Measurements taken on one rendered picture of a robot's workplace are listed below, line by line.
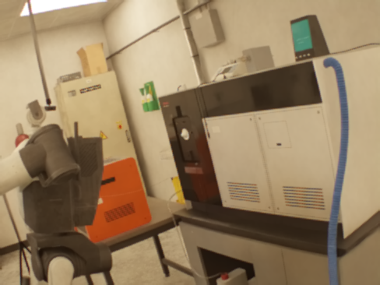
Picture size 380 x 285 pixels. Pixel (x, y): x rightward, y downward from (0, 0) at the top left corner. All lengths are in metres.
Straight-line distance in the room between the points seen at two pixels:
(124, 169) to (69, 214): 1.20
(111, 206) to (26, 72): 3.37
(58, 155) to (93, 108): 4.15
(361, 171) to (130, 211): 1.43
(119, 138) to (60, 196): 4.11
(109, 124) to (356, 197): 4.10
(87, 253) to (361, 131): 1.14
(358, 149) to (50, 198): 1.16
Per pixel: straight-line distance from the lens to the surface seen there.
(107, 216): 2.42
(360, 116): 1.65
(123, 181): 2.43
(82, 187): 1.28
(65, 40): 5.69
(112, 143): 5.29
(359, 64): 1.70
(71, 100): 5.15
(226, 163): 1.98
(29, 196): 1.25
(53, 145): 1.10
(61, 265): 1.32
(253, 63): 2.06
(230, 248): 2.10
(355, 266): 1.69
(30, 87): 5.45
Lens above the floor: 1.43
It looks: 6 degrees down
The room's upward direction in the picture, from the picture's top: 14 degrees counter-clockwise
